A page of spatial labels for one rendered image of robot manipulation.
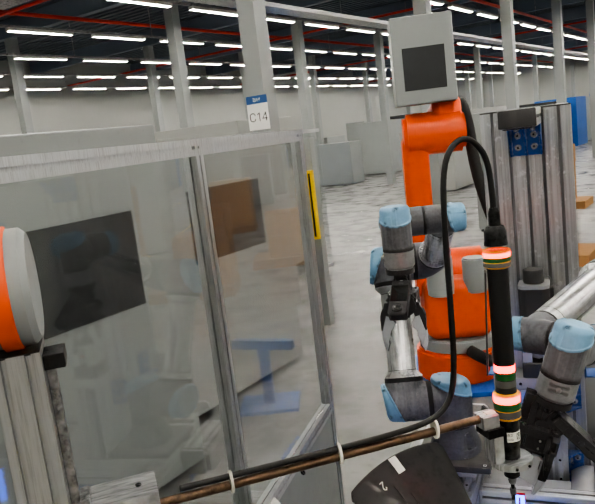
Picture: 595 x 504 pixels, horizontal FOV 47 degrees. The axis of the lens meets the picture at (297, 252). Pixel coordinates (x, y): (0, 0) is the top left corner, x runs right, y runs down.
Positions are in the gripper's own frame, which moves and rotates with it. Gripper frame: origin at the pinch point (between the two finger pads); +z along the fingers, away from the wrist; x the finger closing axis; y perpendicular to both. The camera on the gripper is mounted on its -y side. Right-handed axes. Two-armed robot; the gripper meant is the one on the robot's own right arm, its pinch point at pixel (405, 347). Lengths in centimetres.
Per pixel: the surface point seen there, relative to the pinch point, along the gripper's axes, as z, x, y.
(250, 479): -6, 11, -76
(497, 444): -2, -23, -54
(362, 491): 8, 0, -55
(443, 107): -63, 21, 365
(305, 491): 63, 46, 38
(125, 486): -9, 26, -85
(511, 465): 2, -25, -54
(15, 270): -43, 28, -96
